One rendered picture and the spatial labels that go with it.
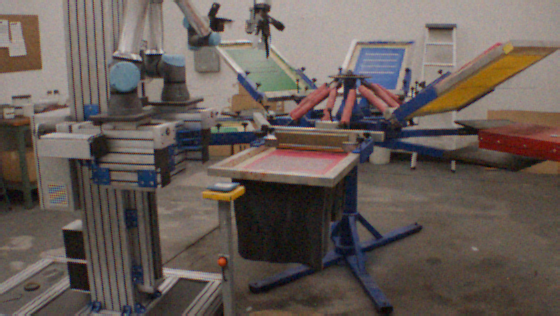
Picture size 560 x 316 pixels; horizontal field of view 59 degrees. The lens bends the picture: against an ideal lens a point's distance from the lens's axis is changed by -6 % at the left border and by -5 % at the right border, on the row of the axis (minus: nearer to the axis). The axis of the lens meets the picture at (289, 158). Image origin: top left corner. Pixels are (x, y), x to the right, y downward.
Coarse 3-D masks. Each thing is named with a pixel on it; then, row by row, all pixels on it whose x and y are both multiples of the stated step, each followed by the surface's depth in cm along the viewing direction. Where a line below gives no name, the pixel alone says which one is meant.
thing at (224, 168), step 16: (224, 160) 245; (240, 160) 255; (352, 160) 243; (224, 176) 230; (240, 176) 227; (256, 176) 224; (272, 176) 221; (288, 176) 219; (304, 176) 216; (320, 176) 215; (336, 176) 217
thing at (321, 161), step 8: (312, 152) 277; (320, 152) 276; (328, 152) 276; (304, 160) 259; (312, 160) 259; (320, 160) 259; (328, 160) 258; (336, 160) 258; (304, 168) 243; (312, 168) 243; (320, 168) 243; (328, 168) 242
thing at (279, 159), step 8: (272, 152) 279; (280, 152) 278; (288, 152) 278; (296, 152) 278; (304, 152) 278; (256, 160) 260; (264, 160) 260; (272, 160) 260; (280, 160) 260; (288, 160) 259; (296, 160) 259; (256, 168) 244; (264, 168) 244; (272, 168) 244; (280, 168) 243
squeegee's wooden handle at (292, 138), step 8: (280, 136) 280; (288, 136) 279; (296, 136) 277; (304, 136) 275; (312, 136) 274; (320, 136) 272; (328, 136) 271; (336, 136) 269; (344, 136) 268; (296, 144) 278; (304, 144) 276; (312, 144) 275; (320, 144) 273; (328, 144) 272; (336, 144) 270
